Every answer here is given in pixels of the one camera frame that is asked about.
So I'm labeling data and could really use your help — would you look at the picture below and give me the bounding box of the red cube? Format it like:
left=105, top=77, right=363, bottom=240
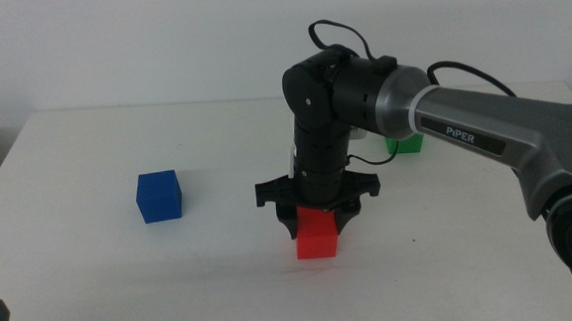
left=293, top=203, right=341, bottom=261

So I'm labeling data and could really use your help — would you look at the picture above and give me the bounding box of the green cube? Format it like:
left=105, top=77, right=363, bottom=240
left=384, top=132, right=426, bottom=156

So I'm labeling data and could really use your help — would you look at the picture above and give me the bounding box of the black forearm cable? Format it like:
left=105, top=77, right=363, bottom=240
left=425, top=56, right=518, bottom=104

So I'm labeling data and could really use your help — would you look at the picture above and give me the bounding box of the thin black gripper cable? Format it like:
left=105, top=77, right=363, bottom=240
left=346, top=141, right=401, bottom=169

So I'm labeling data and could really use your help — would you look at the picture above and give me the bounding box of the black looped wrist cable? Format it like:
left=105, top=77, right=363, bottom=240
left=306, top=15, right=399, bottom=77

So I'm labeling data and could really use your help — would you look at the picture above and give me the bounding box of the blue cube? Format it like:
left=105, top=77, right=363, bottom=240
left=133, top=168, right=185, bottom=226

